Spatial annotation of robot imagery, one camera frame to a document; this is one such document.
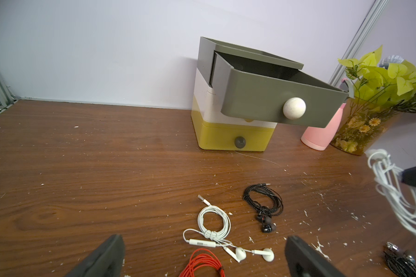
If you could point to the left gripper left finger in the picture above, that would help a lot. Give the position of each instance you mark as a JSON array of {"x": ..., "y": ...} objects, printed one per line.
[{"x": 106, "y": 261}]

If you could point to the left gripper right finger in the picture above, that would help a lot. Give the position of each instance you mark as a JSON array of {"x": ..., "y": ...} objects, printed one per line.
[{"x": 304, "y": 261}]

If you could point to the olive green top drawer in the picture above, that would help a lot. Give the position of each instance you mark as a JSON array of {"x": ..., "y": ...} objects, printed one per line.
[{"x": 258, "y": 90}]

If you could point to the black earphones top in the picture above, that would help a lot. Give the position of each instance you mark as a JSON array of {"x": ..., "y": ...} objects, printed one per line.
[{"x": 267, "y": 204}]

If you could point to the black earphones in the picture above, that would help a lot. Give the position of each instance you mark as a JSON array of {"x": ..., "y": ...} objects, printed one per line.
[
  {"x": 400, "y": 263},
  {"x": 267, "y": 204}
]

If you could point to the black earphones bottom centre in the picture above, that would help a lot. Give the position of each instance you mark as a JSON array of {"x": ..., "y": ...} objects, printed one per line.
[{"x": 400, "y": 263}]

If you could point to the red earphones upper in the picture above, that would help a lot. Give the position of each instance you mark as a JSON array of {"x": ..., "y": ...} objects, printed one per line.
[{"x": 200, "y": 258}]

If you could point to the three-tier drawer cabinet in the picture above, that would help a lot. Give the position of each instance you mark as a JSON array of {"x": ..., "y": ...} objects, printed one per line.
[{"x": 211, "y": 49}]

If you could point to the cream middle drawer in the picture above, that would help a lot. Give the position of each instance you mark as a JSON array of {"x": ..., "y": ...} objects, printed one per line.
[{"x": 209, "y": 105}]

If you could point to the potted green plant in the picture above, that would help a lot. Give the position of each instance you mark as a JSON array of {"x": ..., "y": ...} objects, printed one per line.
[{"x": 383, "y": 88}]

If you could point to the pink vase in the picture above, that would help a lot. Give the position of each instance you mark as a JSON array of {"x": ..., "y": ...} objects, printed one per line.
[{"x": 319, "y": 138}]

